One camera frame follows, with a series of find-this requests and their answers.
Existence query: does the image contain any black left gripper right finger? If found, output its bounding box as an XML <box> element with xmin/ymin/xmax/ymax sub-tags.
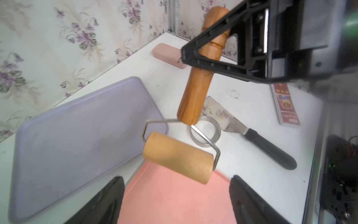
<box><xmin>229</xmin><ymin>175</ymin><xmax>288</xmax><ymax>224</ymax></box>

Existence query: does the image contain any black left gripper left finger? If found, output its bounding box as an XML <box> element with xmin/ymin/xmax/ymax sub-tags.
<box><xmin>66</xmin><ymin>176</ymin><xmax>125</xmax><ymax>224</ymax></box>

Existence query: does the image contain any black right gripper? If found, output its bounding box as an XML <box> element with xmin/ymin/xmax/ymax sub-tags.
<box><xmin>181</xmin><ymin>1</ymin><xmax>358</xmax><ymax>83</ymax></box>

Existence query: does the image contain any pink plastic tray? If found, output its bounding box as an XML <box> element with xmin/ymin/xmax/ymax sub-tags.
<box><xmin>118</xmin><ymin>161</ymin><xmax>236</xmax><ymax>224</ymax></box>

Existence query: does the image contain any wooden dough roller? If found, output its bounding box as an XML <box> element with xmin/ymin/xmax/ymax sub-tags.
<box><xmin>142</xmin><ymin>7</ymin><xmax>230</xmax><ymax>184</ymax></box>

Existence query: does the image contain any purple plastic tray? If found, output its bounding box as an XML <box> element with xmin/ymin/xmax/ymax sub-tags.
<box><xmin>9</xmin><ymin>77</ymin><xmax>162</xmax><ymax>223</ymax></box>

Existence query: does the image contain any pink rectangular case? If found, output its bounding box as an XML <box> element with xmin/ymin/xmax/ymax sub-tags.
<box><xmin>152</xmin><ymin>43</ymin><xmax>187</xmax><ymax>69</ymax></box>

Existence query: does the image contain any red card packet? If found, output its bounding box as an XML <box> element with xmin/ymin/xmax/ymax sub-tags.
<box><xmin>270</xmin><ymin>84</ymin><xmax>301</xmax><ymax>127</ymax></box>

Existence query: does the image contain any metal ring cutter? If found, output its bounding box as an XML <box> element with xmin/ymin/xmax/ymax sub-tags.
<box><xmin>190</xmin><ymin>116</ymin><xmax>221</xmax><ymax>147</ymax></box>

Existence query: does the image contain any black handled metal scraper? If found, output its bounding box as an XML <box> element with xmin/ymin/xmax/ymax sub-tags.
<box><xmin>202</xmin><ymin>96</ymin><xmax>297</xmax><ymax>170</ymax></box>

